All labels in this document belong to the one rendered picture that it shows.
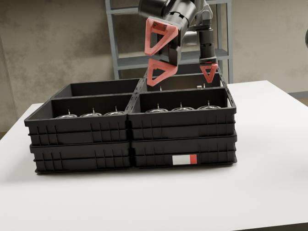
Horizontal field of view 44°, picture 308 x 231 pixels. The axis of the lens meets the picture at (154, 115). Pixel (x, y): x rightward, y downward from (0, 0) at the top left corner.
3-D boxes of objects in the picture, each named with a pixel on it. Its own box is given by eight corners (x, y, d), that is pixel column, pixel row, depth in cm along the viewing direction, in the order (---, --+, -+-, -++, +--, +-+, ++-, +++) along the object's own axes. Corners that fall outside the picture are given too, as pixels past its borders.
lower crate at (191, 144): (229, 136, 170) (228, 111, 167) (238, 166, 142) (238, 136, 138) (141, 141, 174) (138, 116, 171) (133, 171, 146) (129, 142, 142)
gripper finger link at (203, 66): (201, 85, 149) (199, 61, 146) (200, 80, 156) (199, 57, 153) (218, 83, 148) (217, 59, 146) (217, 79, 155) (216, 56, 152)
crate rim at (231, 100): (228, 92, 164) (228, 86, 163) (237, 114, 136) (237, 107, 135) (136, 98, 168) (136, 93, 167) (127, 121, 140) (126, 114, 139)
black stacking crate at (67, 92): (145, 100, 199) (142, 79, 195) (138, 118, 171) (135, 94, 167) (71, 105, 203) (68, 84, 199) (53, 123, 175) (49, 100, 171)
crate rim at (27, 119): (136, 98, 168) (136, 93, 167) (127, 121, 140) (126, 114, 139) (49, 104, 172) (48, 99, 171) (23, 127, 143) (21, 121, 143)
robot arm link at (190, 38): (210, 8, 144) (206, 15, 153) (180, 12, 144) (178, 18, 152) (213, 40, 144) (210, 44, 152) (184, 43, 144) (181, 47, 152)
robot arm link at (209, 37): (214, 27, 145) (211, 26, 150) (196, 29, 145) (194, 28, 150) (215, 45, 147) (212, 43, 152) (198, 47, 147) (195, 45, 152)
